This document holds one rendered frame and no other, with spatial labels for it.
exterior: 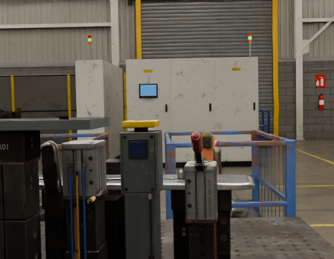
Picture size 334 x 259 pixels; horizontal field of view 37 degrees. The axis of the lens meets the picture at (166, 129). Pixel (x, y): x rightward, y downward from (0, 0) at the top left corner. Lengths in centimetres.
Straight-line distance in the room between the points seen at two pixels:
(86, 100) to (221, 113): 246
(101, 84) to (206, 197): 820
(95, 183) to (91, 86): 817
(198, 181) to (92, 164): 23
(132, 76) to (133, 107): 57
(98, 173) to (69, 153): 8
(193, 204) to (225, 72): 822
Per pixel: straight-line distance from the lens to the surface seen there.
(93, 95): 923
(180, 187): 118
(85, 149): 109
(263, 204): 321
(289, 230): 199
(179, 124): 917
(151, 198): 91
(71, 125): 89
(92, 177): 109
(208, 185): 106
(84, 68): 928
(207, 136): 139
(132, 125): 91
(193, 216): 107
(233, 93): 925
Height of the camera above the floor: 119
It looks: 3 degrees down
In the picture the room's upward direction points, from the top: 1 degrees counter-clockwise
